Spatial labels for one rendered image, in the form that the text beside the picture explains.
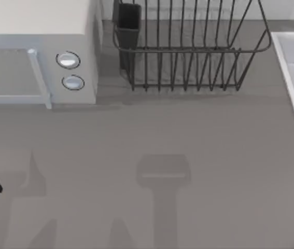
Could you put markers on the large round microwave knob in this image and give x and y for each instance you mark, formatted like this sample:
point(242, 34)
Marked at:
point(68, 60)

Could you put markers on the pale microwave oven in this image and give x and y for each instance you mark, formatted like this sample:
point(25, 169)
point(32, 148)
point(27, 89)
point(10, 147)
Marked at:
point(66, 20)

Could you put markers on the microwave oven door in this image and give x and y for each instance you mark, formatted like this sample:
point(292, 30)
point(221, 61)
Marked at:
point(9, 72)

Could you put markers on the small round microwave knob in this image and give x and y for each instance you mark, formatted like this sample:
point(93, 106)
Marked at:
point(72, 82)

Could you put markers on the black utensil holder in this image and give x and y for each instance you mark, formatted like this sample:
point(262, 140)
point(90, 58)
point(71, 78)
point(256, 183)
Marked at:
point(127, 20)

